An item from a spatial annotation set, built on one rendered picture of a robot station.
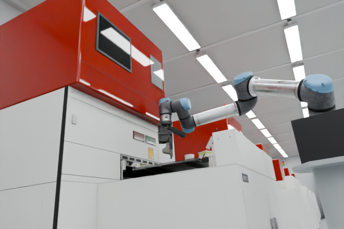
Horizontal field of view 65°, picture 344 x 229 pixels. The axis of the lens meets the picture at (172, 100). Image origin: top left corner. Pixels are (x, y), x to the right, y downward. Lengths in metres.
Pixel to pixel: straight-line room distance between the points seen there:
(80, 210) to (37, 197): 0.17
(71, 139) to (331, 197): 1.05
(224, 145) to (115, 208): 0.51
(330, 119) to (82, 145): 1.04
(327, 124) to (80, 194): 1.04
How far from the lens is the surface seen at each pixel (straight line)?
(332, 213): 1.26
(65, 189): 1.17
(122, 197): 1.20
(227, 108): 1.65
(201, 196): 1.03
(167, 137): 1.57
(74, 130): 1.23
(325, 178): 1.26
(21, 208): 1.31
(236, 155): 1.06
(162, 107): 1.63
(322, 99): 1.38
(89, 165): 1.27
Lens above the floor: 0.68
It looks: 22 degrees up
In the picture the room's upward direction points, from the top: 5 degrees counter-clockwise
